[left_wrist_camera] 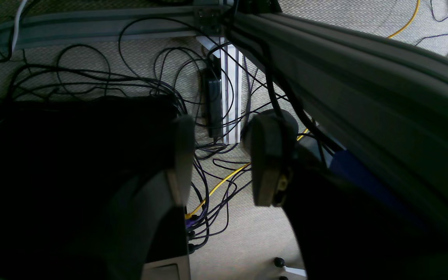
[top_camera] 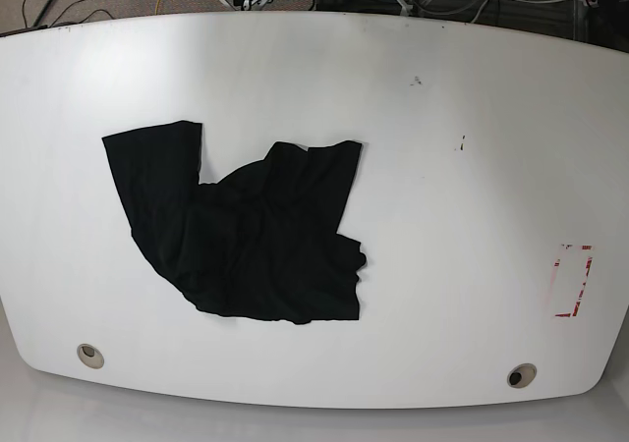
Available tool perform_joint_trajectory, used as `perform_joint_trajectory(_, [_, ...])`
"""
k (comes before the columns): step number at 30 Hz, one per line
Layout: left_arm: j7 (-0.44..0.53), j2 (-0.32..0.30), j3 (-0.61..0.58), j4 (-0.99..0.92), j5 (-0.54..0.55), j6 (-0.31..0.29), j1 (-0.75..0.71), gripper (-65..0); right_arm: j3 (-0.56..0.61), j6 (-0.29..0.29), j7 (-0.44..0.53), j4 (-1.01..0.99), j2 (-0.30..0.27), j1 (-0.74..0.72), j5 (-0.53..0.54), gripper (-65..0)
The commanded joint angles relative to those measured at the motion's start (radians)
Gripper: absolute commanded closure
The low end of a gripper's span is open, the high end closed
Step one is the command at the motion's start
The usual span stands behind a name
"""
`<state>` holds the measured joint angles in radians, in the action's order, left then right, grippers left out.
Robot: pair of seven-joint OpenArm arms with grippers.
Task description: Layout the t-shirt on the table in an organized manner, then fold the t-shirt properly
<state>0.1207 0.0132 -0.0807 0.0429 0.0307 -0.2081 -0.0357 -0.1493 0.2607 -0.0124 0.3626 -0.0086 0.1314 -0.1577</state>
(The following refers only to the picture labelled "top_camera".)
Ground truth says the black t-shirt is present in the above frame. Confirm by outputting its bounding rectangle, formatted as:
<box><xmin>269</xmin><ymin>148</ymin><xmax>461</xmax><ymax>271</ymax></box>
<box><xmin>103</xmin><ymin>121</ymin><xmax>367</xmax><ymax>325</ymax></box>

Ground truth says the red tape rectangle marking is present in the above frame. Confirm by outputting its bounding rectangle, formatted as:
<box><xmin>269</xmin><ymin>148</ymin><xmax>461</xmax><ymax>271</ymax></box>
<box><xmin>548</xmin><ymin>244</ymin><xmax>594</xmax><ymax>318</ymax></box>

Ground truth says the white floor cable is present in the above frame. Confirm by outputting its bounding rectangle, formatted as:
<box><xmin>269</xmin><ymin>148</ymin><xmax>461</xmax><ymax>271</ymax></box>
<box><xmin>470</xmin><ymin>0</ymin><xmax>586</xmax><ymax>25</ymax></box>

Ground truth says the left table cable grommet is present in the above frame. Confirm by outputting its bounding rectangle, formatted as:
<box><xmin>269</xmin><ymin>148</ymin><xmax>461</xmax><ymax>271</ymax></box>
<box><xmin>77</xmin><ymin>344</ymin><xmax>104</xmax><ymax>369</ymax></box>

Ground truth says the table cable grommet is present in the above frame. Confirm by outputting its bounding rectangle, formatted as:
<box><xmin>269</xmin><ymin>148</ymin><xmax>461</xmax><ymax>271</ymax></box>
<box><xmin>77</xmin><ymin>344</ymin><xmax>104</xmax><ymax>369</ymax></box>
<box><xmin>507</xmin><ymin>363</ymin><xmax>537</xmax><ymax>389</ymax></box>

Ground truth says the right table cable grommet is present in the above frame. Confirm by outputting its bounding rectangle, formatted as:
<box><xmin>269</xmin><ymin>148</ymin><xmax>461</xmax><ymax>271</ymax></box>
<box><xmin>507</xmin><ymin>363</ymin><xmax>537</xmax><ymax>389</ymax></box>

